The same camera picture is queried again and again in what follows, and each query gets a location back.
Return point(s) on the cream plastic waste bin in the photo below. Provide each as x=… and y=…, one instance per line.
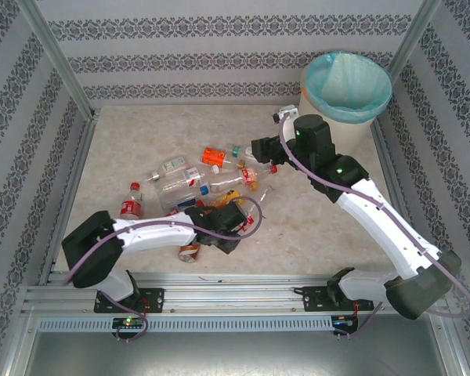
x=360, y=135

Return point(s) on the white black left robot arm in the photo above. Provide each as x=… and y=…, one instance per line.
x=156, y=235

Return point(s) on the grey metal base sheet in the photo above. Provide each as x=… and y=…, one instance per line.
x=235, y=356

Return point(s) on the small green circuit board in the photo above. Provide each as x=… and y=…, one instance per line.
x=129, y=323
x=342, y=321

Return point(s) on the yellow label plastic bottle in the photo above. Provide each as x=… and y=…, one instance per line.
x=232, y=194

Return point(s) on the orange label plastic bottle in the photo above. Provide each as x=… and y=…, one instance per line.
x=213, y=156

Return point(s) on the aluminium side rail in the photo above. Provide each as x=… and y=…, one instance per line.
x=389, y=156
x=84, y=145

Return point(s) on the red label cola bottle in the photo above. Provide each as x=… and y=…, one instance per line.
x=131, y=207

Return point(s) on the aluminium front rail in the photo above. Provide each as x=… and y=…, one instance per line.
x=235, y=297

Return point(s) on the blue cap clear bottle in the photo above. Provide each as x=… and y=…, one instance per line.
x=204, y=190

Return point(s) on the small bottle white green label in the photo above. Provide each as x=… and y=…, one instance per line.
x=174, y=164

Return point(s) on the clear bottle green leaf label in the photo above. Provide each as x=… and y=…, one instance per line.
x=235, y=150

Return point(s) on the brown chocolate drink bottle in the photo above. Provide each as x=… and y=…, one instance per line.
x=189, y=254

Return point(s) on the clear plastic bottle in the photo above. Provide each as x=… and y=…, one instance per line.
x=265, y=194

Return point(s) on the aluminium frame post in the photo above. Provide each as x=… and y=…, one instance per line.
x=51, y=47
x=415, y=35

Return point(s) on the long clear bottle red cap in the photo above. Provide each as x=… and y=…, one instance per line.
x=250, y=176

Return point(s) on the light blue bin liner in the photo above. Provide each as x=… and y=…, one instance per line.
x=348, y=78

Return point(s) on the white cap red white bottle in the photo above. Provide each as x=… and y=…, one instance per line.
x=192, y=177

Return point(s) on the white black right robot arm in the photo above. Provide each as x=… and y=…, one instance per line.
x=387, y=231

